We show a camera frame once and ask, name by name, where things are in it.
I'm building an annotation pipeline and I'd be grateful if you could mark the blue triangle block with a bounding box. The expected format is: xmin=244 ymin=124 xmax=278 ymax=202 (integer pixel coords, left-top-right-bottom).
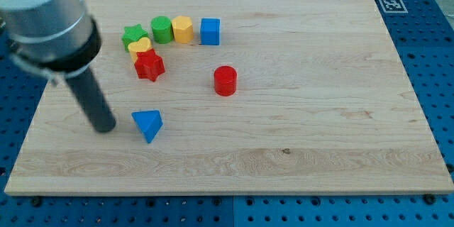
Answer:
xmin=131 ymin=110 xmax=163 ymax=143

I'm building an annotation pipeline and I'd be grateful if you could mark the light wooden board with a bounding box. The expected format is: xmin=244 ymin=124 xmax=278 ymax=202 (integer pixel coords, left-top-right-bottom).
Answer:
xmin=5 ymin=0 xmax=453 ymax=196

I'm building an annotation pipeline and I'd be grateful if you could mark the red cylinder block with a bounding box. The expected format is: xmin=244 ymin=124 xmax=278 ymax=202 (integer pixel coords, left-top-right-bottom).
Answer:
xmin=214 ymin=65 xmax=238 ymax=96

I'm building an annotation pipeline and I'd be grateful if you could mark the blue cube block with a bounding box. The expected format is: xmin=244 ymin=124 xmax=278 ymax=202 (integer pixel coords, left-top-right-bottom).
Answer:
xmin=200 ymin=18 xmax=221 ymax=45

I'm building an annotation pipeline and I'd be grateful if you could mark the yellow hexagon block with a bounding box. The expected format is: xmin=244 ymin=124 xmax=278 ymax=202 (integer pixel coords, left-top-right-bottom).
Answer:
xmin=171 ymin=16 xmax=194 ymax=44

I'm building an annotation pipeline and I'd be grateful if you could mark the red star block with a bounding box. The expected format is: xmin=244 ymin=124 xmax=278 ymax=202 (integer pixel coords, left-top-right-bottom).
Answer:
xmin=134 ymin=49 xmax=165 ymax=82

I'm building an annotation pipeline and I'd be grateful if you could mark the green cylinder block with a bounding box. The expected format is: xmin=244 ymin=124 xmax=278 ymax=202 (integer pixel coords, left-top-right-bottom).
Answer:
xmin=150 ymin=16 xmax=174 ymax=44

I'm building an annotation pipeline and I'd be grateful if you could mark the yellow heart block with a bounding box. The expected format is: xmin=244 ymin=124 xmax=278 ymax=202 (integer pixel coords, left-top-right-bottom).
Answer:
xmin=128 ymin=37 xmax=153 ymax=63

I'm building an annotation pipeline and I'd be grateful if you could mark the green star block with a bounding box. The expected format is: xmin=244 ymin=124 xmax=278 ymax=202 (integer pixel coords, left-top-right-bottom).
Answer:
xmin=121 ymin=24 xmax=149 ymax=52

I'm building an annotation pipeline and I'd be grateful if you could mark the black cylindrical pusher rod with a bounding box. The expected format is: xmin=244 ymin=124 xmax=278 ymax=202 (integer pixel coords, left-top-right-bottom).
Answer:
xmin=65 ymin=67 xmax=116 ymax=133

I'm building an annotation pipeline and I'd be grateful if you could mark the white fiducial marker tag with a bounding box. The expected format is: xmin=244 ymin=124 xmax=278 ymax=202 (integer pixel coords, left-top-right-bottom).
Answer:
xmin=378 ymin=0 xmax=408 ymax=13

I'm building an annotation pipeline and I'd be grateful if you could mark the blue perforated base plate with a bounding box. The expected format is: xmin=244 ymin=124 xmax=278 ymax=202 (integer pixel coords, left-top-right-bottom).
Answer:
xmin=1 ymin=0 xmax=453 ymax=226

